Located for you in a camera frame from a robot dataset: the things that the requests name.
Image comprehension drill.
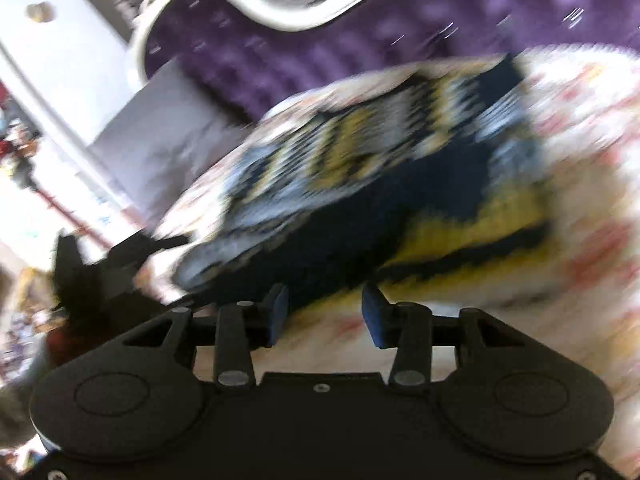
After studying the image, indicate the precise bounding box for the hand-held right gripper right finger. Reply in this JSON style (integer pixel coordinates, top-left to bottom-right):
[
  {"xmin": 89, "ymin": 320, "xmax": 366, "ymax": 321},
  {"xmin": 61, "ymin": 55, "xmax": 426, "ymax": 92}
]
[{"xmin": 361, "ymin": 282, "xmax": 507, "ymax": 389}]

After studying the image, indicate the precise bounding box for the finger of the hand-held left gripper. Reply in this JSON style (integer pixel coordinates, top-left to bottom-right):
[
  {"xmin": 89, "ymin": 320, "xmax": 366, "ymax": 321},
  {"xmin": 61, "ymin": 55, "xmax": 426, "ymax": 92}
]
[{"xmin": 102, "ymin": 232, "xmax": 193, "ymax": 267}]

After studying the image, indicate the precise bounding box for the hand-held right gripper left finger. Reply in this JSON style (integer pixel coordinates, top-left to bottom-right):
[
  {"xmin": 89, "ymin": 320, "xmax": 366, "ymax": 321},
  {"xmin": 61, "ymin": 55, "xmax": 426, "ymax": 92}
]
[{"xmin": 122, "ymin": 282, "xmax": 291, "ymax": 392}]

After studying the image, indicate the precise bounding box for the striped knit sweater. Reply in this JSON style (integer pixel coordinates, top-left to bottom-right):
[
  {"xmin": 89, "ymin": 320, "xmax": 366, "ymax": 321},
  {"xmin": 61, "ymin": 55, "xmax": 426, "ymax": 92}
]
[{"xmin": 175, "ymin": 52, "xmax": 554, "ymax": 307}]

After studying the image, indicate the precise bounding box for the grey pillow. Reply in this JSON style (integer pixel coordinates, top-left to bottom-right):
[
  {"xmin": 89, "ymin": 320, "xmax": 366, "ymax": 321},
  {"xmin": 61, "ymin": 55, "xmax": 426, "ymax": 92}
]
[{"xmin": 86, "ymin": 57, "xmax": 247, "ymax": 223}]

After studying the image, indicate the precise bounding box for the floral blanket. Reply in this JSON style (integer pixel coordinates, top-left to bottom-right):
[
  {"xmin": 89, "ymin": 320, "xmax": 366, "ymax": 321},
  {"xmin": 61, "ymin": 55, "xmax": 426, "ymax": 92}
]
[{"xmin": 135, "ymin": 44, "xmax": 640, "ymax": 413}]

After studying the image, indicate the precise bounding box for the purple tufted chaise sofa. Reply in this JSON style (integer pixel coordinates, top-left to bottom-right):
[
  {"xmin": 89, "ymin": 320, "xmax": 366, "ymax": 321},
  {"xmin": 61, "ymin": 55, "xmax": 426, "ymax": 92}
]
[{"xmin": 127, "ymin": 0, "xmax": 640, "ymax": 128}]

